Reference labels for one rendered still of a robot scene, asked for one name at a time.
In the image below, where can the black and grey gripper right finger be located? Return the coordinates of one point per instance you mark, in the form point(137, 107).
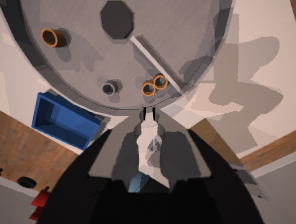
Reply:
point(186, 156)

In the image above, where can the blue crate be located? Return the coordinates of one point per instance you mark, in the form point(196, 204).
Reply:
point(52, 116)

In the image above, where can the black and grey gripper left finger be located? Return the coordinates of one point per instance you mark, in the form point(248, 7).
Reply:
point(112, 156)

